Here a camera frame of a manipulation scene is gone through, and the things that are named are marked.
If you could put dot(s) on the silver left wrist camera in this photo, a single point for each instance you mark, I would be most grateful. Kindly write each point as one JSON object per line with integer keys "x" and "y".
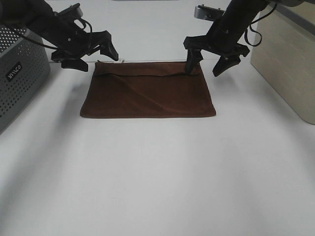
{"x": 72, "y": 11}

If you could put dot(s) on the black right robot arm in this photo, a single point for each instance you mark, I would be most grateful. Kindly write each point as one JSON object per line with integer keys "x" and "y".
{"x": 240, "y": 14}

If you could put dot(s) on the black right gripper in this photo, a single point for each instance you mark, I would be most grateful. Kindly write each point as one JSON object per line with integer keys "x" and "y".
{"x": 218, "y": 40}

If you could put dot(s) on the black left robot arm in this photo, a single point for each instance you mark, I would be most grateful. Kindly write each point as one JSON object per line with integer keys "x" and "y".
{"x": 71, "y": 36}

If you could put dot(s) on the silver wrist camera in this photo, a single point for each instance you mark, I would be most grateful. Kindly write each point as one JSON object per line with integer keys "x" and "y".
{"x": 72, "y": 11}
{"x": 207, "y": 13}

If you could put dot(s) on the grey perforated plastic basket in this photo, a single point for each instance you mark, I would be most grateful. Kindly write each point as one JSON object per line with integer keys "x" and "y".
{"x": 24, "y": 67}

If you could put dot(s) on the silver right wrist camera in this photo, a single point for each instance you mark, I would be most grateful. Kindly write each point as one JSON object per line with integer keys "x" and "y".
{"x": 207, "y": 13}

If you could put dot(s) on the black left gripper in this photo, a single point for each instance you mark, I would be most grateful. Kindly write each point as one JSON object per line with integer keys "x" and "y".
{"x": 84, "y": 44}

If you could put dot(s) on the brown towel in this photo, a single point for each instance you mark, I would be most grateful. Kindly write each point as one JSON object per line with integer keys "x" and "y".
{"x": 147, "y": 90}

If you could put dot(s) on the beige plastic storage box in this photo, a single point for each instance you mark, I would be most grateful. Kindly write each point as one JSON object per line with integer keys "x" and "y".
{"x": 286, "y": 56}

